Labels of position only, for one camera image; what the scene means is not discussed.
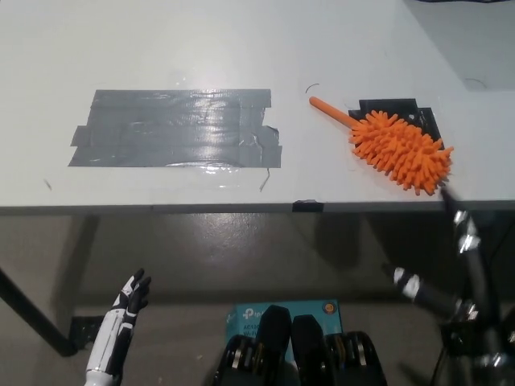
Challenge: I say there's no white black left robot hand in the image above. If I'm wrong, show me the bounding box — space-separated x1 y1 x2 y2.
84 268 152 386

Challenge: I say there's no orange microfibre duster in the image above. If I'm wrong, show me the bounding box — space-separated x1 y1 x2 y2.
308 96 455 198

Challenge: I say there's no black floor plate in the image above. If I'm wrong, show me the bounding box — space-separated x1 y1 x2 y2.
68 315 104 351

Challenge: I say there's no black table leg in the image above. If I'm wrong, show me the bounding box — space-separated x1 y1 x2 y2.
0 265 78 358

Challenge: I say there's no teal router box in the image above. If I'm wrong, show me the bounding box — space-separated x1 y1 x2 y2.
224 299 342 363

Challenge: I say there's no small black tape strip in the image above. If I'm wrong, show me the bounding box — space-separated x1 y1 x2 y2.
292 198 324 213

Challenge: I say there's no black tape patch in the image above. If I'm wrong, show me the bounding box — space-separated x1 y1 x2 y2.
346 97 443 150

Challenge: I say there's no grey duct tape patch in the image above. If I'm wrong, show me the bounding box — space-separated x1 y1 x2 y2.
67 88 283 169

